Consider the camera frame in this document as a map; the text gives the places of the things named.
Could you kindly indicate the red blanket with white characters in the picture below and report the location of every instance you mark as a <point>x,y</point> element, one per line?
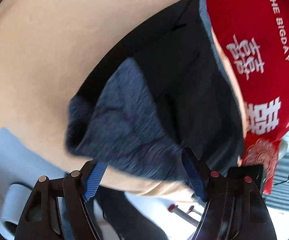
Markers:
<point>254,35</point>

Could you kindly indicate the grey striped rug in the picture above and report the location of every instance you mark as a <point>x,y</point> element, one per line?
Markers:
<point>279,196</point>

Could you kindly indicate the dark navy pants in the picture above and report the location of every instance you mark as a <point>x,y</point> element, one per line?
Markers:
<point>162,88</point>

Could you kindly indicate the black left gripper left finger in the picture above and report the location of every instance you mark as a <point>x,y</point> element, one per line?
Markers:
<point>41,218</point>

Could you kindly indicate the black device with green light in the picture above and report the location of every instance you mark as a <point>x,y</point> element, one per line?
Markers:
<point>256,172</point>

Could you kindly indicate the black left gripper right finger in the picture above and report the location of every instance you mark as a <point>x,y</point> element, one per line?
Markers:
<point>235,209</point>

